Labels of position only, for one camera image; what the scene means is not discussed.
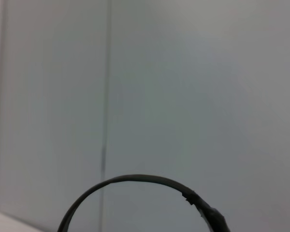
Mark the black round teapot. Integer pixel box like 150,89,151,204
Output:
57,174,231,232

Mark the white partition board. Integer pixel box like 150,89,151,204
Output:
1,0,109,232
103,0,290,232

